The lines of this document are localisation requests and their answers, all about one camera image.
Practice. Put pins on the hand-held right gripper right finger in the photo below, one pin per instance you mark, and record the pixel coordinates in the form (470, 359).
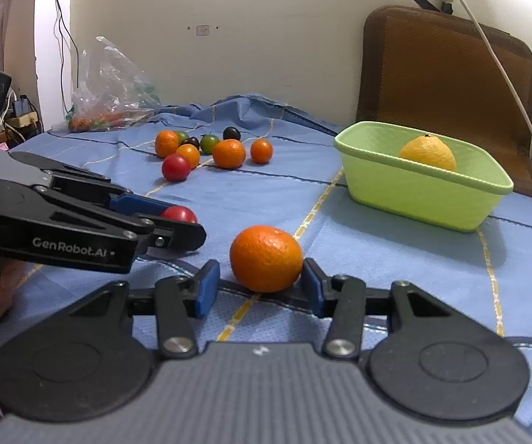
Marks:
(312, 286)

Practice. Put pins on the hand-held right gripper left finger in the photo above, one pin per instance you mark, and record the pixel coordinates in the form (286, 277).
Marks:
(208, 286)

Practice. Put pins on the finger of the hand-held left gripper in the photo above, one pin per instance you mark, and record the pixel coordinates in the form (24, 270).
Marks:
(131, 203)
(182, 236)

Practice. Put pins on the red cherry tomato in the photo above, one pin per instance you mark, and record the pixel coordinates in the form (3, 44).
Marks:
(179, 213)
(176, 168)

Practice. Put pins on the large orange mandarin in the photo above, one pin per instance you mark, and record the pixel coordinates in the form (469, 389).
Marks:
(266, 259)

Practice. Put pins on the dark purple plum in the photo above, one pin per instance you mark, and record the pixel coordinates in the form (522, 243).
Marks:
(192, 141)
(232, 133)

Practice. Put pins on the light green plastic basin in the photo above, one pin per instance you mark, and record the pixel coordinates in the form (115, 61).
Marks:
(414, 199)

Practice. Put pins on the small orange tomato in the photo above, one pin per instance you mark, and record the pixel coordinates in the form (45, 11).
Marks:
(166, 144)
(189, 155)
(261, 151)

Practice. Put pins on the blue bed sheet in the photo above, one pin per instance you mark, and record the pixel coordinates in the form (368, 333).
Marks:
(386, 277)

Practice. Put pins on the green cherry tomato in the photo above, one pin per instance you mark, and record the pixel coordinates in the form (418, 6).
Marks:
(209, 144)
(183, 136)

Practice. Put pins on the medium orange mandarin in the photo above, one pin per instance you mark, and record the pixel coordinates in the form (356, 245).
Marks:
(229, 154)

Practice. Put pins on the clear plastic bag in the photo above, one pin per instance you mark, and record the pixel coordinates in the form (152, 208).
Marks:
(108, 88)

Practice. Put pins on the beige charger block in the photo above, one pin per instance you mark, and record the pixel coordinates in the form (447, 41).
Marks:
(20, 118)

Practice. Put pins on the yellow orange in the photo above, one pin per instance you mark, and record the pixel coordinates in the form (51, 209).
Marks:
(428, 153)

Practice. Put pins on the brown seat cushion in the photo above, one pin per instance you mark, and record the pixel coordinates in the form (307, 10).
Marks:
(432, 69)

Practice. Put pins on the small white wall plate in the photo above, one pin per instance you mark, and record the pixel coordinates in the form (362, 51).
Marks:
(202, 30)

